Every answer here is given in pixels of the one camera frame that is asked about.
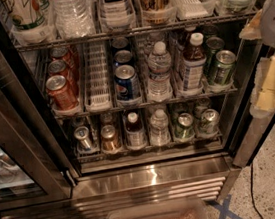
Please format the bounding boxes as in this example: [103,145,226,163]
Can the black cable right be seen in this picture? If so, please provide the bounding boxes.
[245,161,266,219]

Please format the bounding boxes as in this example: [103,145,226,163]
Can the fridge glass door left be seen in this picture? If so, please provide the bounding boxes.
[0,1,77,211]

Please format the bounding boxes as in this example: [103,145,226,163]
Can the large water bottle top shelf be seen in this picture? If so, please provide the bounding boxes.
[52,0,95,39]

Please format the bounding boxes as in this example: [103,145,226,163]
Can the empty white tray middle shelf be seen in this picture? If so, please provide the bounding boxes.
[83,42,112,113]

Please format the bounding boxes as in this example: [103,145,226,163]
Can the red can front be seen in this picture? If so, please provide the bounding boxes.
[45,75,78,111]

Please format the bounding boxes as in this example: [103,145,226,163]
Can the tea bottle bottom shelf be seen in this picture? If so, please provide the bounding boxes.
[125,112,147,150]

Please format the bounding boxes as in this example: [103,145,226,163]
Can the water bottle middle shelf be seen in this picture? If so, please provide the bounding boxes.
[147,41,172,102]

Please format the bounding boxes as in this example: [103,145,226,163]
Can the green can shelf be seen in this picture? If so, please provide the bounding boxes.
[207,49,236,86]
[173,112,194,142]
[196,109,219,138]
[204,36,225,74]

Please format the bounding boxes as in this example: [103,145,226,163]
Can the blue pepsi can front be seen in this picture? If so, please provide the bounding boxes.
[114,65,141,101]

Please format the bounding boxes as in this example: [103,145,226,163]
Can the blue pepsi can middle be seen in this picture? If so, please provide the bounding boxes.
[113,50,134,67]

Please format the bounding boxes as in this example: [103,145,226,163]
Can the blue pepsi can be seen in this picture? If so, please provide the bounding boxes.
[113,50,134,67]
[114,65,141,101]

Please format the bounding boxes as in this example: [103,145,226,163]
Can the gold can bottom shelf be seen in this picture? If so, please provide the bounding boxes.
[100,124,121,153]

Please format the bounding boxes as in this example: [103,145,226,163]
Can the green can bottom shelf left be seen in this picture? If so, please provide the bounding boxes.
[173,112,194,142]

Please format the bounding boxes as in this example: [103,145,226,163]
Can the tea bottle middle shelf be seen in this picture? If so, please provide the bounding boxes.
[178,32,207,91]

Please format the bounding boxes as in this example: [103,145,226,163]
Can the red can middle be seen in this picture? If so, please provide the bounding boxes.
[47,59,79,95]

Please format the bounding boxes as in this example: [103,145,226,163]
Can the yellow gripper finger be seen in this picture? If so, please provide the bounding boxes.
[249,55,275,119]
[239,10,262,40]

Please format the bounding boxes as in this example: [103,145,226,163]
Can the green can middle shelf back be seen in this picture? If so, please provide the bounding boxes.
[204,36,225,74]

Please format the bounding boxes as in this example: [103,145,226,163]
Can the white label bottle top shelf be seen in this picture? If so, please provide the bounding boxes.
[99,0,135,30]

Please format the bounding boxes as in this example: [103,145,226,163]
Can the red can back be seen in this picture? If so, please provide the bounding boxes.
[49,46,80,81]

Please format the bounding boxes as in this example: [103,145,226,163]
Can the fridge door right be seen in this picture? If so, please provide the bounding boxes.
[211,0,275,169]

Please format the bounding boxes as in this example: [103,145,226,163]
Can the tea bottle shelf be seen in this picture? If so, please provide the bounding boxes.
[178,32,207,91]
[125,112,147,150]

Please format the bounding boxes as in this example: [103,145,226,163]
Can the green can middle shelf front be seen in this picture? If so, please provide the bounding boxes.
[207,49,236,86]

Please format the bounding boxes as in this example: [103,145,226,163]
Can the red can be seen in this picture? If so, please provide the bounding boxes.
[47,59,79,95]
[45,75,78,111]
[49,46,80,81]

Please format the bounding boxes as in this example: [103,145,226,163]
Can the clear water bottle bottom shelf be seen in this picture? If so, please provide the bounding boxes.
[149,108,171,146]

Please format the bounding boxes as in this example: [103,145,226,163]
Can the silver can bottom shelf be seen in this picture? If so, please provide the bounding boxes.
[74,126,95,153]

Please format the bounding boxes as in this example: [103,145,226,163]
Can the green can bottom shelf right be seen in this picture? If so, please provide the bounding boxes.
[196,109,219,138]

